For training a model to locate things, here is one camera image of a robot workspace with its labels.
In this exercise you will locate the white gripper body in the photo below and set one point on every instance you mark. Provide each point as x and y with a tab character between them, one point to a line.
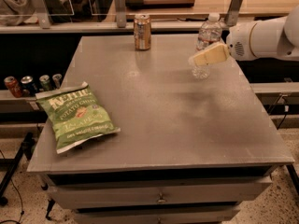
238	44

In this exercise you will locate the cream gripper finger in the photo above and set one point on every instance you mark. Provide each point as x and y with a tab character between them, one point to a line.
214	53

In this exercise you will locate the clear plastic water bottle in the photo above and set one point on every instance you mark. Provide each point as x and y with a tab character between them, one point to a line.
209	33

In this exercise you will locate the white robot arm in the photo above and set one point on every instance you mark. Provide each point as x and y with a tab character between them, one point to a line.
276	38

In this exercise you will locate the green jalapeno chip bag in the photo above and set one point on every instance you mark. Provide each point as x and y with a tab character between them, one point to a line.
75	116

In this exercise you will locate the gold soda can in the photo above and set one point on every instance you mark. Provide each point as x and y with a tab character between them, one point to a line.
142	31

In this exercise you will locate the grey drawer cabinet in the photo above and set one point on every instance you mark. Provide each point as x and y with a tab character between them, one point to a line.
173	126

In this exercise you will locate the metal drawer pull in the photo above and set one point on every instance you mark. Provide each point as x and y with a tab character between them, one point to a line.
161	199

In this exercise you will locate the grey cloth bundle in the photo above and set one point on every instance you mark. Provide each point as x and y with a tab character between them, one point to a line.
15	12

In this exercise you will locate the silver soda can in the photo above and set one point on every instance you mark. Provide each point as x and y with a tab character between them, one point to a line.
57	79

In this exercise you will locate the lower grey drawer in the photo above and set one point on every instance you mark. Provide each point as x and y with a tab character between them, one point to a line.
175	215

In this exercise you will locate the grey drawer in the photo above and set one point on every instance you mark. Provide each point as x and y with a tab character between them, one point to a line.
176	191
175	215

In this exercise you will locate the green soda can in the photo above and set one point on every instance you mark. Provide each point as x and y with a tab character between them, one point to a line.
45	83

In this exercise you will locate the dark blue soda can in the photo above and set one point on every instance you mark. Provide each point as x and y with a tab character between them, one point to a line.
29	84

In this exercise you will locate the red soda can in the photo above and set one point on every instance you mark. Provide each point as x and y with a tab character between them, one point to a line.
13	85

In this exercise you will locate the black stand leg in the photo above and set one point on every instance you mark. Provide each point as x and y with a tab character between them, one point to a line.
9	166

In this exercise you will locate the upper grey drawer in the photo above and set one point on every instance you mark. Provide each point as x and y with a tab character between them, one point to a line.
176	191

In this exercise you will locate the grey metal bracket right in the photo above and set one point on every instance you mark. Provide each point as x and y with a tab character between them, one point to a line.
233	12

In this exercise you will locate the grey metal bracket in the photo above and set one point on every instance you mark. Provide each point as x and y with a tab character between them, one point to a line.
120	13
42	13
233	12

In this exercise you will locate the grey metal bracket middle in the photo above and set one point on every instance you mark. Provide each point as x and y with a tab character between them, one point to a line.
120	13

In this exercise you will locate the grey metal bracket left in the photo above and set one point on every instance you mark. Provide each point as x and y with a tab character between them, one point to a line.
42	13

